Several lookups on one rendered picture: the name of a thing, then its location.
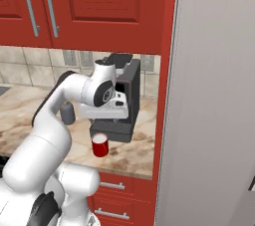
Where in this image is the silver drawer handle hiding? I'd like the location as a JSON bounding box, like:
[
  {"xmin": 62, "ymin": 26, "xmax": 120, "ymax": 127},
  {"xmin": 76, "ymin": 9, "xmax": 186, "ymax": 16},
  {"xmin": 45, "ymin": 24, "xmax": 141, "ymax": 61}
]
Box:
[
  {"xmin": 99, "ymin": 181, "xmax": 127, "ymax": 191},
  {"xmin": 93, "ymin": 207, "xmax": 131, "ymax": 222}
]

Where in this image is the red cupboard door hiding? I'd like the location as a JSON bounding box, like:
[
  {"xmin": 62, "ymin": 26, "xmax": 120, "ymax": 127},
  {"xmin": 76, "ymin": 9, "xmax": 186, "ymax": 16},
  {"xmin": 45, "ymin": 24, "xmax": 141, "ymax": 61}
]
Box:
[
  {"xmin": 0, "ymin": 0, "xmax": 54, "ymax": 49},
  {"xmin": 37, "ymin": 0, "xmax": 167, "ymax": 55}
]

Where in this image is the grey fridge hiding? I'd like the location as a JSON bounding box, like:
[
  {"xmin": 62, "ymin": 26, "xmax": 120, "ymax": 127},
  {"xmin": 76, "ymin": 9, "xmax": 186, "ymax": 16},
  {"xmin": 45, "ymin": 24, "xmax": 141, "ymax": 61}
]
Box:
[{"xmin": 154, "ymin": 0, "xmax": 255, "ymax": 226}]

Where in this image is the red cupboard side panel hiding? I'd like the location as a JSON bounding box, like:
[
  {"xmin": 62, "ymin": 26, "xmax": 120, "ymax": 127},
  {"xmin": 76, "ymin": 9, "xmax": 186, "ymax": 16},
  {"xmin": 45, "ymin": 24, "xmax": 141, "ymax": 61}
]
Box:
[{"xmin": 150, "ymin": 0, "xmax": 179, "ymax": 226}]

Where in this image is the grey wall socket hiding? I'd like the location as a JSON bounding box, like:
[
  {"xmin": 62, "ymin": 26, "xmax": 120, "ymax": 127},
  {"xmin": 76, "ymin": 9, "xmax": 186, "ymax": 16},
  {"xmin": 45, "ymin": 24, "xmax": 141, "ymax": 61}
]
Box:
[
  {"xmin": 79, "ymin": 50, "xmax": 95, "ymax": 69},
  {"xmin": 140, "ymin": 54, "xmax": 155, "ymax": 73},
  {"xmin": 63, "ymin": 50, "xmax": 78, "ymax": 67}
]

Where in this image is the red mug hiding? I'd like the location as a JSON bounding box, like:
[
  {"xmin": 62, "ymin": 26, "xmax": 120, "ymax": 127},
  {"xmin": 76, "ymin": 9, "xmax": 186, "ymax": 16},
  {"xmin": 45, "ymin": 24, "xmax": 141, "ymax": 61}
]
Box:
[{"xmin": 91, "ymin": 132, "xmax": 110, "ymax": 158}]

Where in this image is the grey shaker bottle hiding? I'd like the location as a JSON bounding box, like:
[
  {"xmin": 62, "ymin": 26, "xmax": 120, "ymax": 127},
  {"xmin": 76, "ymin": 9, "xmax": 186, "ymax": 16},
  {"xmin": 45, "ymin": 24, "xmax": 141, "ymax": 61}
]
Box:
[{"xmin": 59, "ymin": 100, "xmax": 77, "ymax": 126}]

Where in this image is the black coffee machine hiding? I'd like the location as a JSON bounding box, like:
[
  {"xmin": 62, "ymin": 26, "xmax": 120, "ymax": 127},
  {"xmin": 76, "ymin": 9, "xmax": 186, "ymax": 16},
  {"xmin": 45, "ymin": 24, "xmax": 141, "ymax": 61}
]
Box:
[{"xmin": 89, "ymin": 52, "xmax": 141, "ymax": 144}]

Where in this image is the red drawer front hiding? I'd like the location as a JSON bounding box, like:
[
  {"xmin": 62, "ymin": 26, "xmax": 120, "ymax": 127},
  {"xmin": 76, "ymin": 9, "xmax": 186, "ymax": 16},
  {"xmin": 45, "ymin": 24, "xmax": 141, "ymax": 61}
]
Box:
[
  {"xmin": 96, "ymin": 171, "xmax": 154, "ymax": 204},
  {"xmin": 89, "ymin": 195, "xmax": 147, "ymax": 226}
]

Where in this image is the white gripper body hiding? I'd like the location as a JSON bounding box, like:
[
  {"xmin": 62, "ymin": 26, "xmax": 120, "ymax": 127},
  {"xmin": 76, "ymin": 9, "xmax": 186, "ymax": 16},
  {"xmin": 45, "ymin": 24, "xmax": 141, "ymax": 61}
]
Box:
[{"xmin": 79, "ymin": 102, "xmax": 129, "ymax": 120}]

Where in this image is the silver cupboard handle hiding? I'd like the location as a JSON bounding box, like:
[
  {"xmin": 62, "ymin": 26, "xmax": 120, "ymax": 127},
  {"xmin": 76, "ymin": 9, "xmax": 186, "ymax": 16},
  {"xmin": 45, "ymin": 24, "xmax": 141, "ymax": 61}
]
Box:
[
  {"xmin": 21, "ymin": 0, "xmax": 42, "ymax": 38},
  {"xmin": 42, "ymin": 0, "xmax": 62, "ymax": 39}
]

